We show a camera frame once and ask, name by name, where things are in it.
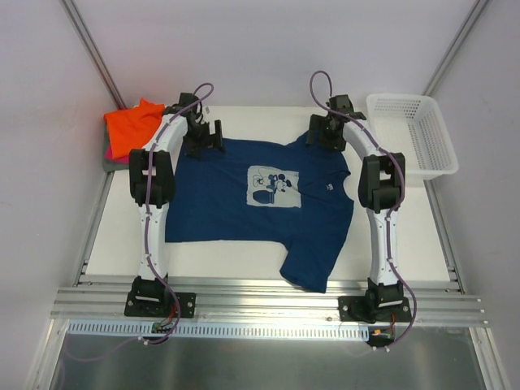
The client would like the blue t-shirt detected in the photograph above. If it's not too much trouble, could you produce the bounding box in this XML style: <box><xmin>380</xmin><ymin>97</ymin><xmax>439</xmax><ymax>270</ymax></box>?
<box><xmin>165</xmin><ymin>135</ymin><xmax>354</xmax><ymax>293</ymax></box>

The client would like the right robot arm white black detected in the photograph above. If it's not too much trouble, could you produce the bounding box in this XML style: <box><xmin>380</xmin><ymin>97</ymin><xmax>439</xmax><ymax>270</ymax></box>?
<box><xmin>307</xmin><ymin>94</ymin><xmax>405</xmax><ymax>323</ymax></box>

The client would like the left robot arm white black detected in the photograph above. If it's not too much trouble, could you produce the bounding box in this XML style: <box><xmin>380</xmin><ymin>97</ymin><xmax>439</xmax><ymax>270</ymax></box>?
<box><xmin>129</xmin><ymin>93</ymin><xmax>225</xmax><ymax>315</ymax></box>

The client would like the orange folded t-shirt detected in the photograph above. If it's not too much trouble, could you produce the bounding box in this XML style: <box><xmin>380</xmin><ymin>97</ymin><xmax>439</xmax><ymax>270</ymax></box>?
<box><xmin>103</xmin><ymin>98</ymin><xmax>166</xmax><ymax>163</ymax></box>

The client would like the white plastic basket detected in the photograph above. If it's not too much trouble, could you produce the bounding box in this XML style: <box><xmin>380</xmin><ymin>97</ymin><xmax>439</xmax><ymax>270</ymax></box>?
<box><xmin>366</xmin><ymin>93</ymin><xmax>459</xmax><ymax>184</ymax></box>

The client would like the pink folded t-shirt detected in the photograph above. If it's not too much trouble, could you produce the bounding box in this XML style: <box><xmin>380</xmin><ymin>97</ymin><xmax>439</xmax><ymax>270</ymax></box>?
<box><xmin>105</xmin><ymin>147</ymin><xmax>117</xmax><ymax>161</ymax></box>

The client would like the grey folded t-shirt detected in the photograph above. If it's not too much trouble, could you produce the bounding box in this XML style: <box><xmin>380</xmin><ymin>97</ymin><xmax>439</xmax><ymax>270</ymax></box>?
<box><xmin>102</xmin><ymin>132</ymin><xmax>128</xmax><ymax>173</ymax></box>

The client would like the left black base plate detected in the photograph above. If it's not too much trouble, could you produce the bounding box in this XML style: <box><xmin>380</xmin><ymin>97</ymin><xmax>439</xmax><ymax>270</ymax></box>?
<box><xmin>123</xmin><ymin>290</ymin><xmax>197</xmax><ymax>319</ymax></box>

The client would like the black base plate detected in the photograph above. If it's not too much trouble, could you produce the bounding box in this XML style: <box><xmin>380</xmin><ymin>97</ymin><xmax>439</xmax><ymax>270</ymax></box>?
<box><xmin>123</xmin><ymin>290</ymin><xmax>197</xmax><ymax>319</ymax></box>
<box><xmin>338</xmin><ymin>296</ymin><xmax>412</xmax><ymax>324</ymax></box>

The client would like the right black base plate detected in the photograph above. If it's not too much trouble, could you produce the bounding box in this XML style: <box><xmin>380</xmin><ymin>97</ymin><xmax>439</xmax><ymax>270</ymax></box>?
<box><xmin>338</xmin><ymin>296</ymin><xmax>412</xmax><ymax>324</ymax></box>

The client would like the white slotted cable duct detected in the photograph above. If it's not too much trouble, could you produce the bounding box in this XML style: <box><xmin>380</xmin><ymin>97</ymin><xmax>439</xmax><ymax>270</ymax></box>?
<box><xmin>67</xmin><ymin>319</ymin><xmax>369</xmax><ymax>342</ymax></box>

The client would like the aluminium mounting rail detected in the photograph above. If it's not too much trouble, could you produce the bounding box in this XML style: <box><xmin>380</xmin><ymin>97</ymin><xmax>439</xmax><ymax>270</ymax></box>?
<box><xmin>50</xmin><ymin>275</ymin><xmax>492</xmax><ymax>327</ymax></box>

